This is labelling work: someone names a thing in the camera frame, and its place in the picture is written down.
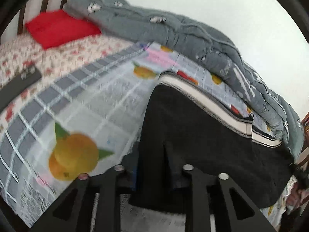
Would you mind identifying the fruit print bed sheet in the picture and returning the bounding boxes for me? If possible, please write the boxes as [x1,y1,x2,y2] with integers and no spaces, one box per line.
[1,37,294,231]

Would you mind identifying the black remote on bed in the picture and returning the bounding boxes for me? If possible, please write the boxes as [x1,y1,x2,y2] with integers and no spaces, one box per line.
[0,64,42,112]

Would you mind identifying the black pants with white stripe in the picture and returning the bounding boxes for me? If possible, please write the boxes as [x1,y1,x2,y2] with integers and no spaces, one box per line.
[135,72,294,208]

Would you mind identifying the person's right hand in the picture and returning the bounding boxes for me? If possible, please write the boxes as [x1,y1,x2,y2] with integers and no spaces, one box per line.
[286,182,308,211]

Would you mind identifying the red pillow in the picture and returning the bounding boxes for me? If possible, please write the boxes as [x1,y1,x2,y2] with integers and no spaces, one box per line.
[25,9,101,50]

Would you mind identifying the grey folded quilt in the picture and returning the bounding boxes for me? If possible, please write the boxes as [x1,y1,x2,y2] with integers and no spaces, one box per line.
[64,0,304,159]

